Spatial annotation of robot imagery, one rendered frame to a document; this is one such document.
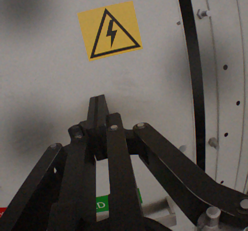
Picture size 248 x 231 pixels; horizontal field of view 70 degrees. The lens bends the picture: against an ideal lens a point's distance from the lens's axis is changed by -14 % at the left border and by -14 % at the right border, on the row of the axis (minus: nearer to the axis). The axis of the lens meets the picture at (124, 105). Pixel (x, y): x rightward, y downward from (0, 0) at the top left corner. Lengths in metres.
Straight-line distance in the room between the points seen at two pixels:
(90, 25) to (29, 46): 0.07
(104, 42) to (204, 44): 0.14
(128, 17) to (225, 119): 0.21
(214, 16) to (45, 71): 0.21
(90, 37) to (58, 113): 0.09
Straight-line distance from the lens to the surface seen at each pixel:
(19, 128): 0.25
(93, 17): 0.20
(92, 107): 0.18
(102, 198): 0.30
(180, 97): 0.23
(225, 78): 0.30
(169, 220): 0.30
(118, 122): 0.16
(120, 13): 0.20
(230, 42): 0.29
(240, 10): 0.31
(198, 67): 0.44
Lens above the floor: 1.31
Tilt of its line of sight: 22 degrees down
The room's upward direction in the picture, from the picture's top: 13 degrees counter-clockwise
